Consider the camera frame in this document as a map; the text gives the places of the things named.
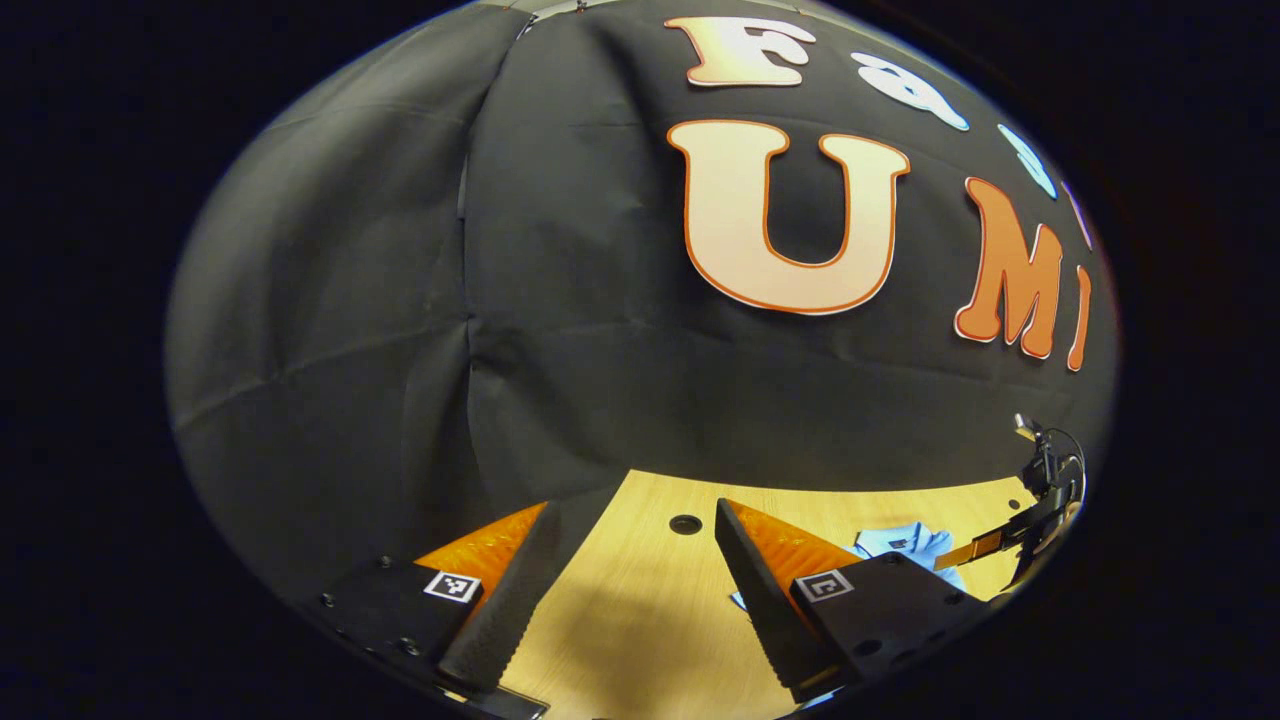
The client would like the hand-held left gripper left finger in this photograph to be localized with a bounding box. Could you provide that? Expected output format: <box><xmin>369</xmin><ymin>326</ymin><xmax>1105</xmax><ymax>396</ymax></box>
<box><xmin>318</xmin><ymin>500</ymin><xmax>563</xmax><ymax>701</ymax></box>

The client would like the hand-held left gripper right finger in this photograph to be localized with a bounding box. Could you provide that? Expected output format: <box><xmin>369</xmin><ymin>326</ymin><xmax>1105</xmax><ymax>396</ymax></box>
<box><xmin>714</xmin><ymin>498</ymin><xmax>997</xmax><ymax>705</ymax></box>

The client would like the light blue T-shirt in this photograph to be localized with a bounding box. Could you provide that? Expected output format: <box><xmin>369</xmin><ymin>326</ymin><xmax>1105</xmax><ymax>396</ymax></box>
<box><xmin>730</xmin><ymin>521</ymin><xmax>967</xmax><ymax>612</ymax></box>

